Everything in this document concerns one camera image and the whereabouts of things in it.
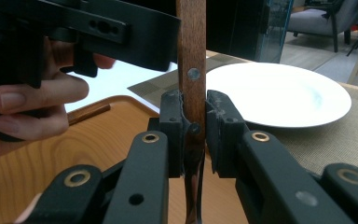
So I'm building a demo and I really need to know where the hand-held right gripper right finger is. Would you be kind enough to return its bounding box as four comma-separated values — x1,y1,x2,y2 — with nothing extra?
205,89,353,224

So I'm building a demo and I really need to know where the brown wooden tray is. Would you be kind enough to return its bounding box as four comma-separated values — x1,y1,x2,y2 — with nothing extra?
0,94,250,224

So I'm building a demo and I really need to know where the brown woven placemat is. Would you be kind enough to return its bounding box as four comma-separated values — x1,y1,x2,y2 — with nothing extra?
127,53,358,179

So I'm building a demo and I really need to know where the grey armchair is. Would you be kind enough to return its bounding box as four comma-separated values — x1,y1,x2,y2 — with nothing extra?
287,0,358,53

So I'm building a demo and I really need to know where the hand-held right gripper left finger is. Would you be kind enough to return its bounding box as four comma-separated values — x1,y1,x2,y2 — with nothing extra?
102,89,190,224

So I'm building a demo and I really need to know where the white round plate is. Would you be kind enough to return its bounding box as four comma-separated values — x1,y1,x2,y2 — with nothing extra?
205,62,352,129

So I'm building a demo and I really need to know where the glass cabinet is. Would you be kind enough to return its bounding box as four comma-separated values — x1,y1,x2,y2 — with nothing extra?
255,0,295,63

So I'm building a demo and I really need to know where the wooden-handled fork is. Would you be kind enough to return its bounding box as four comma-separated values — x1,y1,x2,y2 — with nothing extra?
176,0,207,224

